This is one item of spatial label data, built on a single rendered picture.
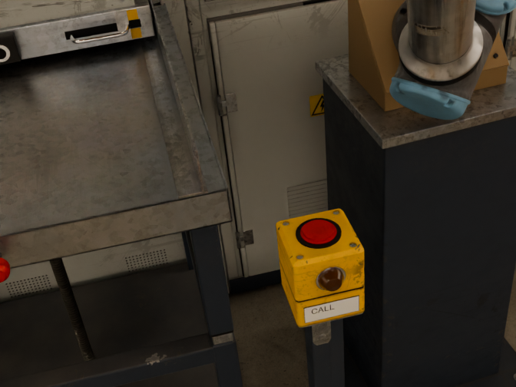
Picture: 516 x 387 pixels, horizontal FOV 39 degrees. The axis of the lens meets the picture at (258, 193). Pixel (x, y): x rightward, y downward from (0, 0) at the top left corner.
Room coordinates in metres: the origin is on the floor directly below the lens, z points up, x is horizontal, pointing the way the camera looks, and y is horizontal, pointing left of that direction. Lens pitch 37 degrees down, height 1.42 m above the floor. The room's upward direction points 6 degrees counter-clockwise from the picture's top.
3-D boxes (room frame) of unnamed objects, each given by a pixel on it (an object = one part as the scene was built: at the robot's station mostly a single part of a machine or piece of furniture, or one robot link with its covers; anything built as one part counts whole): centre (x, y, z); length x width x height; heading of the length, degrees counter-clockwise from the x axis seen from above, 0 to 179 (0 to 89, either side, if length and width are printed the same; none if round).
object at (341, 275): (0.57, -0.07, 0.87); 0.03 x 0.01 x 0.03; 99
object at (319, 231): (0.62, -0.06, 0.90); 0.04 x 0.04 x 0.02
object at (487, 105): (1.21, -0.33, 0.74); 0.32 x 0.32 x 0.02; 13
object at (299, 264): (0.62, -0.06, 0.85); 0.08 x 0.08 x 0.10; 9
